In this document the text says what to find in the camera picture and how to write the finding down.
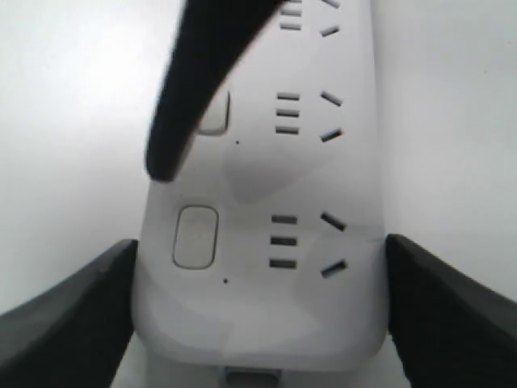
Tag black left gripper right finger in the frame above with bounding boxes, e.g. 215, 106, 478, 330
385, 234, 516, 387

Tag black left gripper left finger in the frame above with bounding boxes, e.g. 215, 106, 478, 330
1, 239, 138, 387

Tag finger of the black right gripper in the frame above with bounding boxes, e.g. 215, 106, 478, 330
145, 0, 282, 182

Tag white five-outlet power strip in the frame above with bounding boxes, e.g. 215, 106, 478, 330
132, 1, 389, 376

